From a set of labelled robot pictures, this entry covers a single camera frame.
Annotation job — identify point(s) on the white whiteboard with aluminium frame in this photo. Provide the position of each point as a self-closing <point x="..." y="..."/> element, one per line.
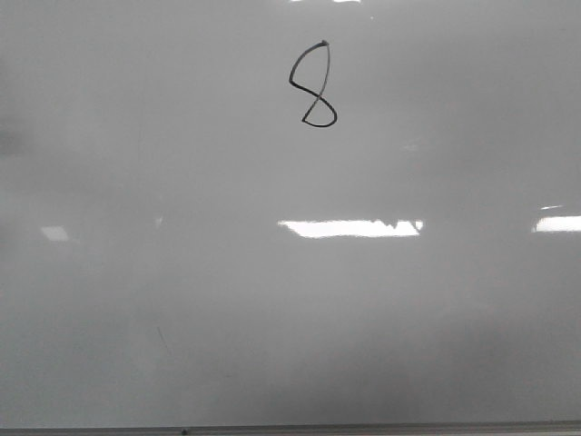
<point x="289" y="212"/>

